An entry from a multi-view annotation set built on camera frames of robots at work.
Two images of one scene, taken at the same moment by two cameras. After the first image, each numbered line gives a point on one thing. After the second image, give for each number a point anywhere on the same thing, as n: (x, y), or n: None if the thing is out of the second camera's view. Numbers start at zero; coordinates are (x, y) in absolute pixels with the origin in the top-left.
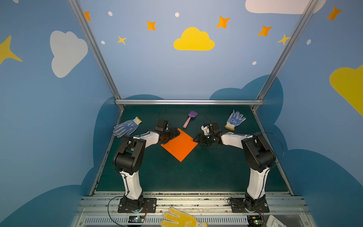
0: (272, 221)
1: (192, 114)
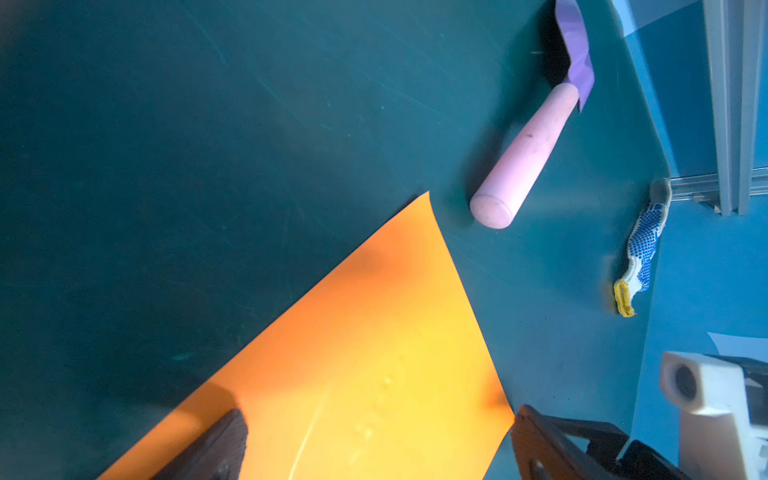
0: None
1: (493, 204)
